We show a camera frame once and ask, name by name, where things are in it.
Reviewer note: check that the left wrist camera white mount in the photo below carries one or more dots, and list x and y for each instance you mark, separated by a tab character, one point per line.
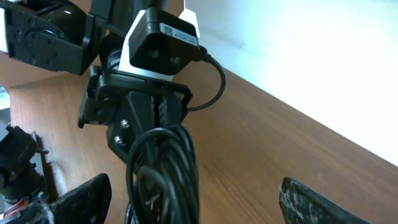
159	45

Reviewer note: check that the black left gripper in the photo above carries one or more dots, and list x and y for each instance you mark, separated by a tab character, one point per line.
129	105

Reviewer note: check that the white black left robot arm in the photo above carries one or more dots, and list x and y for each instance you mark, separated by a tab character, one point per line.
59	36

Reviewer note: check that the black clamp mount on table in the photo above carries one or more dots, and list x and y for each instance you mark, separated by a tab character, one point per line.
28	186

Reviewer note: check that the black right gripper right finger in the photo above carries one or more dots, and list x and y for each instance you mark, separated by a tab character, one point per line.
302	205

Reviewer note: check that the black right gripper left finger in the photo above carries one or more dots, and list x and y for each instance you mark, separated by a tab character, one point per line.
87	203

